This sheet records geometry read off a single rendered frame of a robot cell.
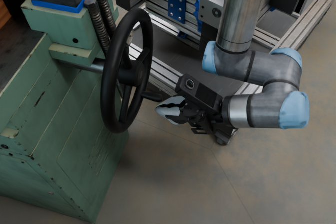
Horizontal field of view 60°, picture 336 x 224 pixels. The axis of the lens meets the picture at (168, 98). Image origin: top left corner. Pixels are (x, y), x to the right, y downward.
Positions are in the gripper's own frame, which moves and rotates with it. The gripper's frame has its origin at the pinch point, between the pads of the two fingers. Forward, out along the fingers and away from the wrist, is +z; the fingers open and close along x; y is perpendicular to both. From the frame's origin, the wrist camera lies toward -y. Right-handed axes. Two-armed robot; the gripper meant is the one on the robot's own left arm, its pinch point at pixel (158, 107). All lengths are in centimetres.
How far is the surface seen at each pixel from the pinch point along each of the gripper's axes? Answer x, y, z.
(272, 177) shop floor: 20, 84, -8
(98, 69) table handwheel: -1.8, -17.6, 5.6
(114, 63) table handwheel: -7.3, -23.5, -7.1
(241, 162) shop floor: 23, 76, 6
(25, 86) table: -13.6, -26.4, 11.8
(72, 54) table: -3.3, -24.3, 7.0
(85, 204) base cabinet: -22, 30, 42
